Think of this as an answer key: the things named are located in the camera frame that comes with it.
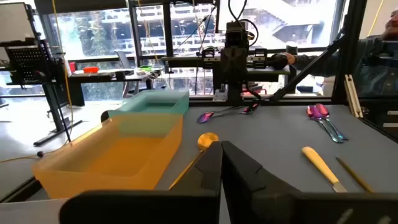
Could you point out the iridescent purple spoon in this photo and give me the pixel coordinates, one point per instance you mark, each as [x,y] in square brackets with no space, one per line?
[324,111]
[252,108]
[311,112]
[205,117]

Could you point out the translucent teal plastic bin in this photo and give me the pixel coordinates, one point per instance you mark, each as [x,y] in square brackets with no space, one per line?
[155,101]

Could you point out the person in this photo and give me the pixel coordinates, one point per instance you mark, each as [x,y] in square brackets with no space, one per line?
[373,59]

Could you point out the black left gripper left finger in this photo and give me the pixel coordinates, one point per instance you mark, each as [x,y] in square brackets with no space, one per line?
[186,205]

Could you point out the small black box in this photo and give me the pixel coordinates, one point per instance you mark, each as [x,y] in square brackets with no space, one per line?
[119,75]

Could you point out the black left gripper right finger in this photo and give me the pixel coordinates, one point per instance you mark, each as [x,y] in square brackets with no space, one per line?
[264,202]

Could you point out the red cup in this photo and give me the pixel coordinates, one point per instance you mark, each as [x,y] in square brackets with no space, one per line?
[72,67]

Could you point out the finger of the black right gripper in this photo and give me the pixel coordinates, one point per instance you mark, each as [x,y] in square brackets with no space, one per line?
[239,93]
[232,93]

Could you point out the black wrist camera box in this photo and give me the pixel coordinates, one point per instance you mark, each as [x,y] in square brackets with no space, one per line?
[235,35]

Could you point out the person's hand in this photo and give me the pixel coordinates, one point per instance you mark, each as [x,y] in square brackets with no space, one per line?
[289,58]

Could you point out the black pegboard stand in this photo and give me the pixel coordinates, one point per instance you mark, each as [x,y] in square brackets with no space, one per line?
[29,62]

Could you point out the translucent orange plastic bin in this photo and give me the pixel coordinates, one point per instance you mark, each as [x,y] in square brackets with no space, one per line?
[109,161]

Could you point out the green object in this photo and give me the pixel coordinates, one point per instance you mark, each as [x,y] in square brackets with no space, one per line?
[145,67]

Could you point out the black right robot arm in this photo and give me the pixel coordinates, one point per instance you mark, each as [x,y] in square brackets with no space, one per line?
[221,76]

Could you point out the beige aluminium extrusion bar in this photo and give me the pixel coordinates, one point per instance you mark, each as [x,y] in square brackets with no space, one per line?
[353,96]

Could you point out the red box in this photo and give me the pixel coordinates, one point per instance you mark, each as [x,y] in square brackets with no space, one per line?
[91,70]

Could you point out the black desk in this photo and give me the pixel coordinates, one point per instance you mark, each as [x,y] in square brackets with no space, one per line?
[93,77]

